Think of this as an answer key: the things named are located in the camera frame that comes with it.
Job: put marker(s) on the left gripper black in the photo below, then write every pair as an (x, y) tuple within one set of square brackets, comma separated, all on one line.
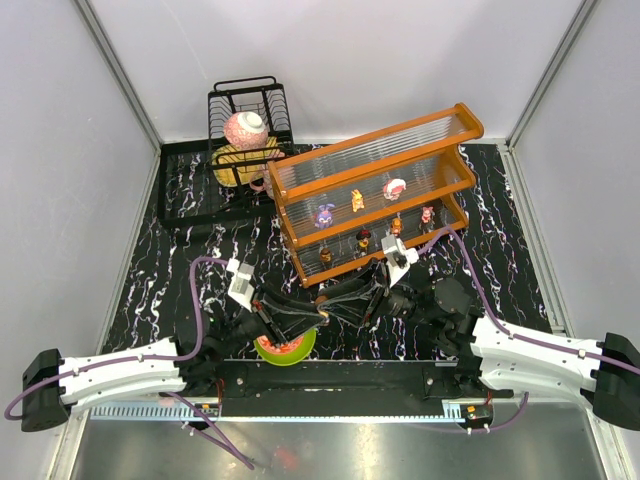
[(265, 319)]

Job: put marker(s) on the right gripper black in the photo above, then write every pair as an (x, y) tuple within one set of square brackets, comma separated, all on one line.
[(377, 292)]

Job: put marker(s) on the brown haired boy toy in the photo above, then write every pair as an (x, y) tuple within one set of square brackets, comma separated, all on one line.
[(322, 303)]

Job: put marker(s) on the purple bunny toy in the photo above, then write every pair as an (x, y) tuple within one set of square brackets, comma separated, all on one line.
[(324, 216)]

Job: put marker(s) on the small orange figure toy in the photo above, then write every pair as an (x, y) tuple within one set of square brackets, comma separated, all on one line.
[(357, 200)]

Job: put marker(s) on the pink flamingo toy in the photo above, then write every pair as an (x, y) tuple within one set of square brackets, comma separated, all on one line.
[(393, 189)]

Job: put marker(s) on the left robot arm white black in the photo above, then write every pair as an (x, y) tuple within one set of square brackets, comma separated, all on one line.
[(53, 386)]

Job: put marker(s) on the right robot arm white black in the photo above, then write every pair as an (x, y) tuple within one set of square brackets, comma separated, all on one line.
[(493, 355)]

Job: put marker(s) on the brown figure toy on shelf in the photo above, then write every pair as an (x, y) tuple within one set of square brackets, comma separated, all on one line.
[(325, 255)]

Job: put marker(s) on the orange figure toy on shelf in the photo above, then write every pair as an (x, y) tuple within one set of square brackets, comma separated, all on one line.
[(396, 226)]

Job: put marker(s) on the orange clear display shelf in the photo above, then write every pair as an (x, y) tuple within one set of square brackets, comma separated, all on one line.
[(424, 152)]

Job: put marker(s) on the green bowl red pattern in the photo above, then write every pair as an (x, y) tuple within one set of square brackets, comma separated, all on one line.
[(286, 354)]

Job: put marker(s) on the black haired figure toy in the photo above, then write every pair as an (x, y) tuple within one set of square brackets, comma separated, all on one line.
[(363, 238)]

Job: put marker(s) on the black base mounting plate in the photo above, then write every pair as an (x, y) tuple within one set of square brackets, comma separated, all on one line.
[(332, 389)]

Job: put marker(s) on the pink pig toy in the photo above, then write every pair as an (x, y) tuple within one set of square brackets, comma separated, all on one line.
[(427, 215)]

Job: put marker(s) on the black marble pattern mat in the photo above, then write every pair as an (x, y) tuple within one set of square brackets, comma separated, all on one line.
[(177, 278)]

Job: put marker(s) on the pink mug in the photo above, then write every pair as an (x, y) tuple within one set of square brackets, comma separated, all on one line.
[(261, 182)]

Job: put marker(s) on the yellow patterned bowl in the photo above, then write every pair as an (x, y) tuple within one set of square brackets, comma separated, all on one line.
[(233, 166)]

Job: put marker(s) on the pink patterned bowl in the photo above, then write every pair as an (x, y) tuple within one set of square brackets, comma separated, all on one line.
[(246, 131)]

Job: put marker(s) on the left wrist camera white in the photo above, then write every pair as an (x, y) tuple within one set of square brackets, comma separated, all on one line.
[(240, 289)]

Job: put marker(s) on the black wire dish rack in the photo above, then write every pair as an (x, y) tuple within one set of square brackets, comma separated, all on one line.
[(214, 180)]

